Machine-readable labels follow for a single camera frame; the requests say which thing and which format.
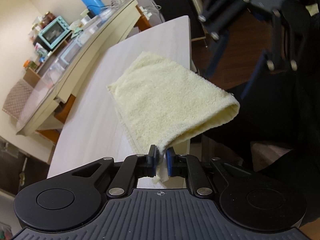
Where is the pale yellow towel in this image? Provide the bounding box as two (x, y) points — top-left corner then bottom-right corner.
(107, 51), (240, 183)

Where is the cream dining table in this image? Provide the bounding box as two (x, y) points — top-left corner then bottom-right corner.
(17, 0), (142, 136)

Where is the quilted pink chair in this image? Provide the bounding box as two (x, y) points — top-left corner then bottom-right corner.
(2, 79), (33, 120)

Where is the wooden shelf riser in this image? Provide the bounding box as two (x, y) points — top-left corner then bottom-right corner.
(23, 40), (71, 87)

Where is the orange lid jar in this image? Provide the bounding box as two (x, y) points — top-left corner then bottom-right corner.
(23, 60), (38, 71)

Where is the teal toaster oven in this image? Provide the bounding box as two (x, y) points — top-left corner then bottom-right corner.
(38, 16), (70, 49)

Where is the red jar on oven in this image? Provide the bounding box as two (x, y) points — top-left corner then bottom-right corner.
(42, 11), (56, 26)

